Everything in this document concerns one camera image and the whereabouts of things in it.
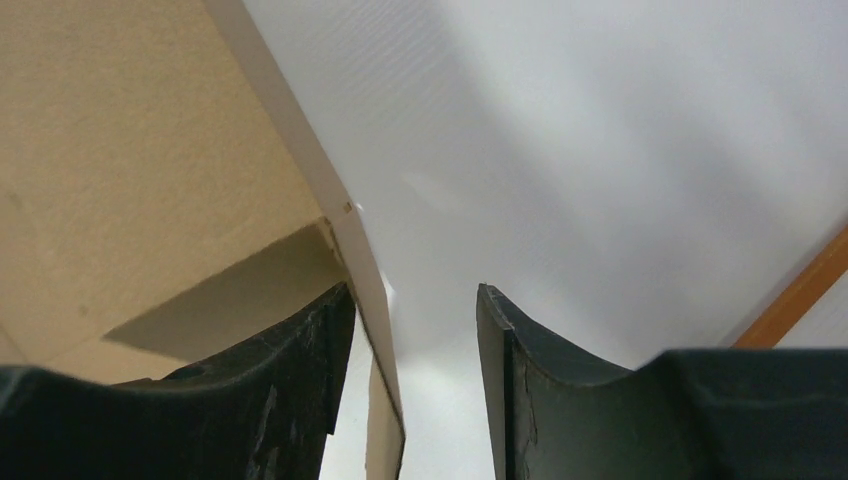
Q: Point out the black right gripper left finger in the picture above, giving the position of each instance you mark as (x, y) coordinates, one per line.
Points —
(261, 409)

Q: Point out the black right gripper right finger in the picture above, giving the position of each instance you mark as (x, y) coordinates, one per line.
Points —
(556, 411)

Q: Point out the orange wooden tiered rack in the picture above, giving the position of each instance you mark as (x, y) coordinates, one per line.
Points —
(799, 297)

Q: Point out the brown cardboard box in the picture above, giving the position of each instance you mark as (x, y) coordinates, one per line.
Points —
(163, 198)

